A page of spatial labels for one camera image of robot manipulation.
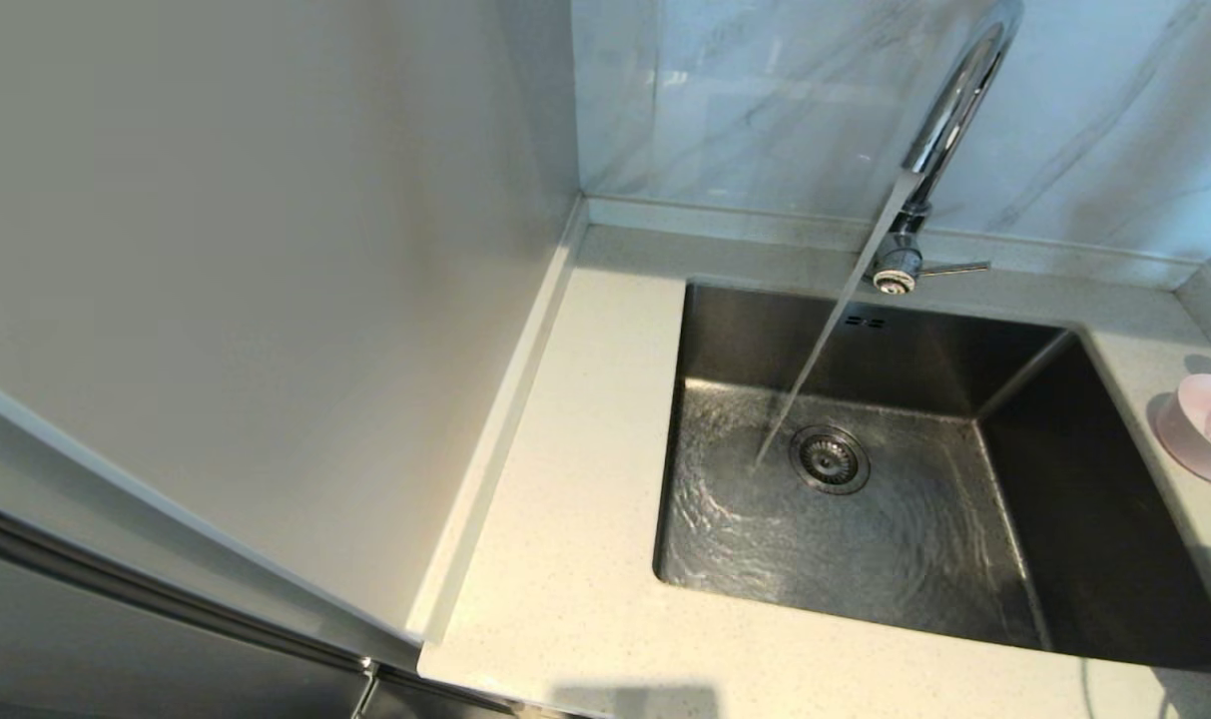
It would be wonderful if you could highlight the round metal drain strainer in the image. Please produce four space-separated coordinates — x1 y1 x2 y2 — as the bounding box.
789 425 872 496

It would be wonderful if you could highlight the pink bowl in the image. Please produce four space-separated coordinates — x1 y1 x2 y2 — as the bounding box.
1156 373 1211 488

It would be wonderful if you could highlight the chrome gooseneck faucet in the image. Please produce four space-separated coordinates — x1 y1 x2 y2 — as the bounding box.
868 0 1025 297

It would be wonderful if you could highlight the white grey appliance door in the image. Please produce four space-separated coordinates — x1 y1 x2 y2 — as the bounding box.
0 352 526 719

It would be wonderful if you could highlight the stainless steel sink basin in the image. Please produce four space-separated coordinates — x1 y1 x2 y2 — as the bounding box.
652 278 1211 672

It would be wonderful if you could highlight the steel bar door handle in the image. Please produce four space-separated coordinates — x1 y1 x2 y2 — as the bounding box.
0 485 522 718

